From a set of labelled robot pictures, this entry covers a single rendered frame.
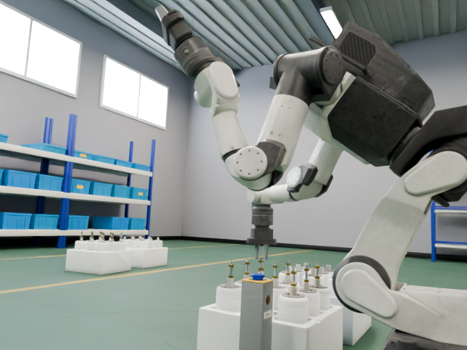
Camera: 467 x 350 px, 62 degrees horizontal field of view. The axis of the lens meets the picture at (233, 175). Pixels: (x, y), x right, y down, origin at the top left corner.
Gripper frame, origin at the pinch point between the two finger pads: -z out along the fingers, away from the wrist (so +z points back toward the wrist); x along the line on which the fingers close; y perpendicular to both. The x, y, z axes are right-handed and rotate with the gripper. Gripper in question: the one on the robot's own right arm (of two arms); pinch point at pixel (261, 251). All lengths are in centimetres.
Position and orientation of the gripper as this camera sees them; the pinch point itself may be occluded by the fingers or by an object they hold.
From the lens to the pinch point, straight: 161.1
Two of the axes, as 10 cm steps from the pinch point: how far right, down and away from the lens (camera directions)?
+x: 9.5, 0.8, 3.0
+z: 0.4, -9.9, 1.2
